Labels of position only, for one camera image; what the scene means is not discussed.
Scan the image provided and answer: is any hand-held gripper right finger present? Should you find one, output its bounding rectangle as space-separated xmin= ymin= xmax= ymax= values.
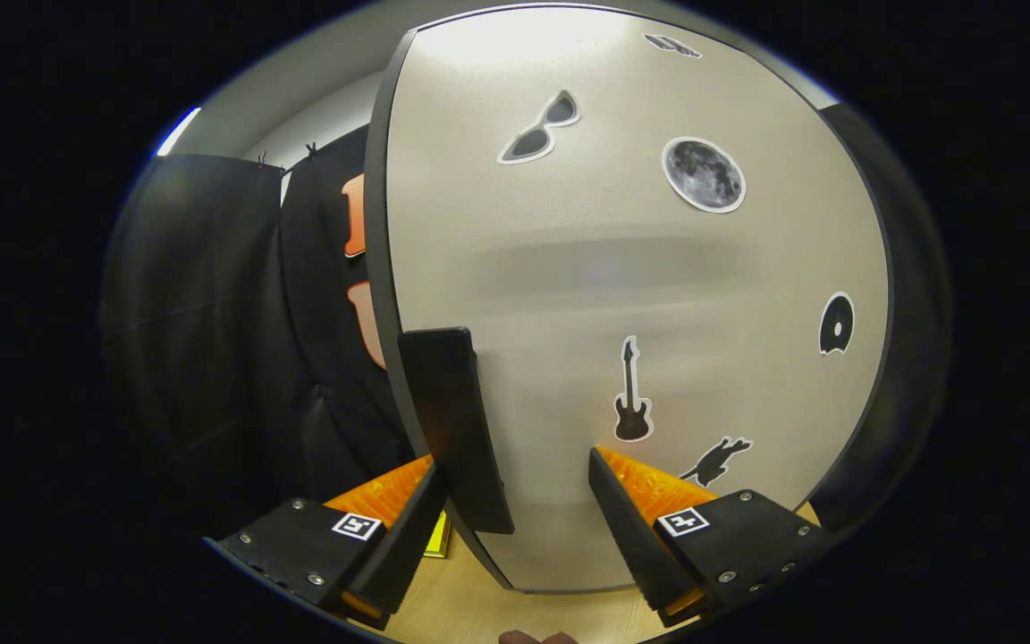
xmin=587 ymin=447 xmax=833 ymax=627

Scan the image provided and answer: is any black backdrop cloth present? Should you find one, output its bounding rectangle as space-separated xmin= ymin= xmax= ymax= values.
xmin=99 ymin=103 xmax=954 ymax=538

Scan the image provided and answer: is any narrow ceiling light strip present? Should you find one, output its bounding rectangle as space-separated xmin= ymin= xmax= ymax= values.
xmin=156 ymin=107 xmax=203 ymax=157

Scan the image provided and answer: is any grey shoe cabinet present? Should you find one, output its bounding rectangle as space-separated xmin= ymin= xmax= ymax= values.
xmin=363 ymin=3 xmax=899 ymax=596

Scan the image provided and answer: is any black door handle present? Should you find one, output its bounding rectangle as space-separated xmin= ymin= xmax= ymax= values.
xmin=398 ymin=326 xmax=516 ymax=536

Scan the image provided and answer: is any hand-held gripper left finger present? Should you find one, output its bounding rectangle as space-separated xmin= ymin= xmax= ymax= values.
xmin=215 ymin=454 xmax=449 ymax=627

